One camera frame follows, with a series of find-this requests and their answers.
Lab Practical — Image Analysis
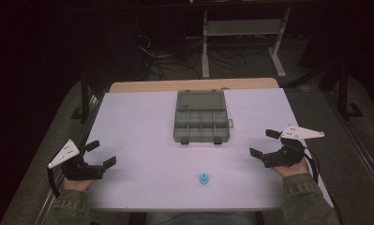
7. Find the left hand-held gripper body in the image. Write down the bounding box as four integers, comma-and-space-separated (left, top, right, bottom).
47, 139, 106, 182

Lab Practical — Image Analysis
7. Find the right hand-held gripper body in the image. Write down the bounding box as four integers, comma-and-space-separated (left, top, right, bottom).
262, 125, 325, 169

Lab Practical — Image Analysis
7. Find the grey plastic compartment box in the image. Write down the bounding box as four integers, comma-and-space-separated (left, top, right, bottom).
172, 89, 235, 146

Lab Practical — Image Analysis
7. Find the person's left hand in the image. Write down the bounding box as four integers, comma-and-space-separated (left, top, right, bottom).
62, 175, 96, 192

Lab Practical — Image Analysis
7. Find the person's right hand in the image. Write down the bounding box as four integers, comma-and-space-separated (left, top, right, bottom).
270, 157, 311, 178

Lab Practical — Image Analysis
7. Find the black metal stand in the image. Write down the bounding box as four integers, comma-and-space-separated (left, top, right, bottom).
318, 60, 366, 122
69, 74, 97, 125

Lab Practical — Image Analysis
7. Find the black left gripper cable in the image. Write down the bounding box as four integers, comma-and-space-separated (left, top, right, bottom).
46, 166, 62, 199

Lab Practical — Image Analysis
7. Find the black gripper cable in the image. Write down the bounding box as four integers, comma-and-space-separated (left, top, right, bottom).
46, 166, 62, 199
302, 145, 345, 225

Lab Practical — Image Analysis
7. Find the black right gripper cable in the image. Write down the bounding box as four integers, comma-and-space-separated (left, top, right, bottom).
302, 145, 345, 225

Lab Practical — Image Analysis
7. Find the white metal table frame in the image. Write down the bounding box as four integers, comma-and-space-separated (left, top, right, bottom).
201, 7, 292, 80

